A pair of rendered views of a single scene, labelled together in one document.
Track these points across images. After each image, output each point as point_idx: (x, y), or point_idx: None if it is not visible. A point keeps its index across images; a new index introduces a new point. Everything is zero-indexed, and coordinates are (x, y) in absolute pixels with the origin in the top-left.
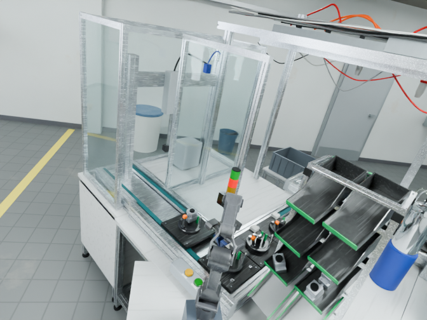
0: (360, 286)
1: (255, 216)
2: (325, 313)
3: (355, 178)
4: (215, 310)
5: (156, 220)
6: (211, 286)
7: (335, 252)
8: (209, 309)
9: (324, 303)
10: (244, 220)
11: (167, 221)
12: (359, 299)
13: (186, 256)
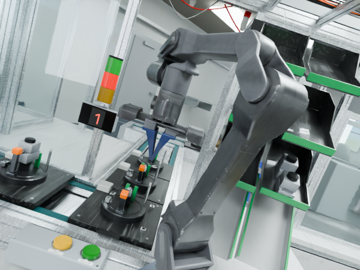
0: (322, 163)
1: (105, 163)
2: (282, 219)
3: None
4: (210, 263)
5: None
6: (214, 201)
7: (298, 127)
8: (199, 266)
9: (298, 197)
10: (94, 167)
11: None
12: (242, 215)
13: (40, 218)
